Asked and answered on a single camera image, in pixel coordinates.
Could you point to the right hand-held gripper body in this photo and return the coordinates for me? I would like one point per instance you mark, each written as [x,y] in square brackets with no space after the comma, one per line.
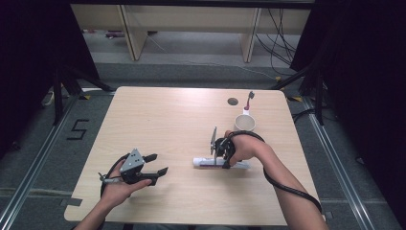
[223,148]

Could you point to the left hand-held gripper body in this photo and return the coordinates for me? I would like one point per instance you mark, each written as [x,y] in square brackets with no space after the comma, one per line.
[133,163]

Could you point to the white purple toothpaste tube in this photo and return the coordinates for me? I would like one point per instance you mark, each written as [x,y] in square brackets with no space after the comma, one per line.
[204,162]

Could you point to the white cup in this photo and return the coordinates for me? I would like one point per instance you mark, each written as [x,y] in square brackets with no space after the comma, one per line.
[245,121]

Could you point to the pink toothbrush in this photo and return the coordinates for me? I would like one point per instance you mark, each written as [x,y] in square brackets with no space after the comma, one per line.
[249,99]

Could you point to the person's right hand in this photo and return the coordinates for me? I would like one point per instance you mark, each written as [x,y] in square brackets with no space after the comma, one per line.
[249,150]

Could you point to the person's left hand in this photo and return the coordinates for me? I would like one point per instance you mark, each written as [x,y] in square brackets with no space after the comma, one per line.
[116,191]

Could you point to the black round table grommet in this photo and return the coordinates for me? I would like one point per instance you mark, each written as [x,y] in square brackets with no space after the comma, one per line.
[232,101]

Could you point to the black metal stand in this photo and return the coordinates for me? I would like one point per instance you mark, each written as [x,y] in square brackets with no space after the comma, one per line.
[319,96]
[58,96]

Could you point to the black curtain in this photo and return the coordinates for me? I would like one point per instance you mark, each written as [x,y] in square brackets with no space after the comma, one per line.
[32,64]
[367,80]

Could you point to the metal floor rail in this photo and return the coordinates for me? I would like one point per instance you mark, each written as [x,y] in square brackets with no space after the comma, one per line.
[338,166]
[35,166]

